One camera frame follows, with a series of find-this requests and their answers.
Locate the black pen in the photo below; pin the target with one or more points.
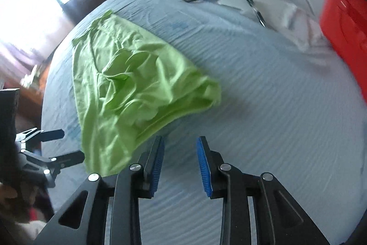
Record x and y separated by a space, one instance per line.
255 11

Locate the red plastic crate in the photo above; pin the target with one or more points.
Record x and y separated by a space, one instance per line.
345 21

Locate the green cloth garment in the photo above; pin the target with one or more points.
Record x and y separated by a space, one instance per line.
129 84

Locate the white paper sheet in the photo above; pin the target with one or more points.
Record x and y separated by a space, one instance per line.
233 0

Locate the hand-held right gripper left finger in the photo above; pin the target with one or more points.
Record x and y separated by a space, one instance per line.
156 167

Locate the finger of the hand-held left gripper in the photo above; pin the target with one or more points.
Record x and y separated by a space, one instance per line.
51 134
70 158

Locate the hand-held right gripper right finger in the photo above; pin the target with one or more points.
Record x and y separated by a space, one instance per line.
204 167

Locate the white pink cloth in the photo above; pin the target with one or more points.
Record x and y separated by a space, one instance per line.
304 27

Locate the light blue bed sheet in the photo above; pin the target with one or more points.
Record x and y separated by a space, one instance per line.
258 107

